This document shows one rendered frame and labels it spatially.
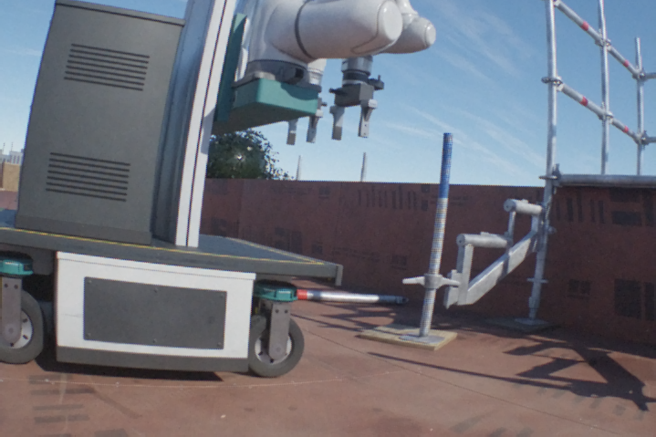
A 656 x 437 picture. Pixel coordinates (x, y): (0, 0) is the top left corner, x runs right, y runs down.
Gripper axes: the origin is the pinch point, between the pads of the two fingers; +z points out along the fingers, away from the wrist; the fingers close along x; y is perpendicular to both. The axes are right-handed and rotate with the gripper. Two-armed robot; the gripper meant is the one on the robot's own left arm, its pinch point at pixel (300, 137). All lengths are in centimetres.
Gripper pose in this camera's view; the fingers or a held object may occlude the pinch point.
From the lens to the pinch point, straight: 179.4
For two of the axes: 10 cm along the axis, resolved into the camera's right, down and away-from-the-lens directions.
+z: -1.1, 9.9, -0.5
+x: -5.3, -0.2, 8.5
